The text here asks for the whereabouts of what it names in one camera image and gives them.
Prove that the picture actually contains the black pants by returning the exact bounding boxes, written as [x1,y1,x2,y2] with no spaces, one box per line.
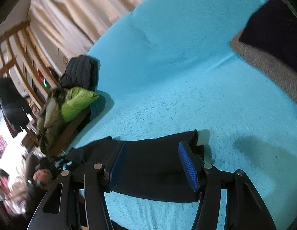
[65,130,204,203]

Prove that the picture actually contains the person's left hand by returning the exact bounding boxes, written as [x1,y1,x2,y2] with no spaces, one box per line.
[33,169,54,190]

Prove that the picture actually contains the lime green puffer jacket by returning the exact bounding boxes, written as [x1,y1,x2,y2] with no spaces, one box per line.
[37,87,99,155]

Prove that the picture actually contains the black hanging garment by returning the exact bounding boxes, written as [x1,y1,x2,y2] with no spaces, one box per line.
[0,77,32,137]

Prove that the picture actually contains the black puffer jacket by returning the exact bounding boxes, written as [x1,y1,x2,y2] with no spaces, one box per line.
[58,55,99,91]

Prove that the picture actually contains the wooden shelf rack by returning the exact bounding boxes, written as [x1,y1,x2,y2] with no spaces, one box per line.
[0,21,56,145]

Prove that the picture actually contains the beige striped curtain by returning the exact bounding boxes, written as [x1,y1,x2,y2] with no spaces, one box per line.
[29,0,144,59]

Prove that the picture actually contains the turquoise fleece bed blanket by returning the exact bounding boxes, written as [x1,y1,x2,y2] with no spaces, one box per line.
[71,0,297,229]

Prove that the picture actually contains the dark purple pillow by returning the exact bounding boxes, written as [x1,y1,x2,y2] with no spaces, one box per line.
[239,0,297,72]

